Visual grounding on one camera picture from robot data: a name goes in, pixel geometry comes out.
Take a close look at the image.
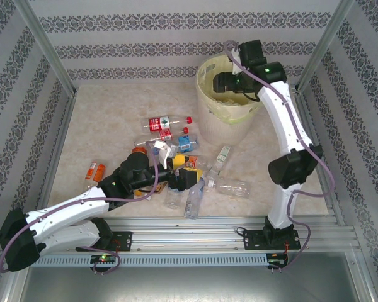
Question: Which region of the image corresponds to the white ribbed plastic bin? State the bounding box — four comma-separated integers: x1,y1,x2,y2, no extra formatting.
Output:
197,53,264,147

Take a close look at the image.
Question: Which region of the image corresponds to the green white label bottle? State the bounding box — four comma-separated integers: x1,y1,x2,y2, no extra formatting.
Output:
213,144,233,171

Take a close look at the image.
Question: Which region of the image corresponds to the blue label plastic bottle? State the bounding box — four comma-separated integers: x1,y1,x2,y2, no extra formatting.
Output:
176,134,200,152

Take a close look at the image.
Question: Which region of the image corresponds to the small red label bottle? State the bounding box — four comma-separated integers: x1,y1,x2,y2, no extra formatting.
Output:
157,126,190,142

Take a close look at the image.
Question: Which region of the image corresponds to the large red label bottle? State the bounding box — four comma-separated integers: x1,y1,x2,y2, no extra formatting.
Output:
141,115,193,133

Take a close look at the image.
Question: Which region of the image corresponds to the grey metal front panel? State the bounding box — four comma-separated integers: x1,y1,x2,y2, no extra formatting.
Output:
17,251,375,302

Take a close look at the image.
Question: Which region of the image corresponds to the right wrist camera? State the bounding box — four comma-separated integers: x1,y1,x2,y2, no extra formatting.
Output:
228,50,242,76

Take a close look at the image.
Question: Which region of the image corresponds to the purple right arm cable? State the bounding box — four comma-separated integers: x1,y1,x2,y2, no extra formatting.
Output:
223,40,336,273

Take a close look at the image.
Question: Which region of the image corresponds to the black mounting plate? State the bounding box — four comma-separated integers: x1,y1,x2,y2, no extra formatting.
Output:
241,226,301,252
75,230,134,253

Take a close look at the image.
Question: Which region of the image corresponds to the small clear plastic bottle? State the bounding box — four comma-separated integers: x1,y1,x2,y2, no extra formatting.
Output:
205,166,222,184

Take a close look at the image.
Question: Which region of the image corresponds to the clear bottle orange label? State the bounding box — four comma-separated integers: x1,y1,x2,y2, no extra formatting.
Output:
188,155,210,171

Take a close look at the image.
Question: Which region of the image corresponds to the orange label plastic bottle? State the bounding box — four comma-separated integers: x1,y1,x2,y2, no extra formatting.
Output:
84,160,107,184

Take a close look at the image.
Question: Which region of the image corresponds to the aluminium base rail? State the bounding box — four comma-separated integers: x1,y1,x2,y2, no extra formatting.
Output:
18,215,358,252

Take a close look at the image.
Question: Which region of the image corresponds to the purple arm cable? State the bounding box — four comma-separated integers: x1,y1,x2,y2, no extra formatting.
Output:
223,40,336,273
0,140,161,274

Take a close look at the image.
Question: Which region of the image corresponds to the clear bottle white cap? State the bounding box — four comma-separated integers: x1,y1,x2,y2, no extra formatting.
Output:
207,177,251,199

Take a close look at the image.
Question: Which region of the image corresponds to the aluminium frame post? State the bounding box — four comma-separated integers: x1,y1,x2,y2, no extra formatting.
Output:
294,0,357,94
11,0,78,95

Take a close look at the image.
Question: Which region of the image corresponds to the aluminium side rail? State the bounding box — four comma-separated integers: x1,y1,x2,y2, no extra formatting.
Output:
292,87,347,226
37,92,78,221

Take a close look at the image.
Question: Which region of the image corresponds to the small control board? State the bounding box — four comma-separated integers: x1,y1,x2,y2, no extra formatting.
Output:
89,254,118,266
266,252,289,270

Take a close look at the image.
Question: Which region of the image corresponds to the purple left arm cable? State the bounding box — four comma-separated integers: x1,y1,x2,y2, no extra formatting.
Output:
0,140,161,274

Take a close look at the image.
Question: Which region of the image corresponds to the clear bottle pale blue label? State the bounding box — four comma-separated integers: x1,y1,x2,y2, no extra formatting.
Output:
183,177,207,220

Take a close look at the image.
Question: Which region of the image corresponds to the grey slotted cable duct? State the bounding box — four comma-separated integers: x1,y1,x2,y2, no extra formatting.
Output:
31,253,269,269

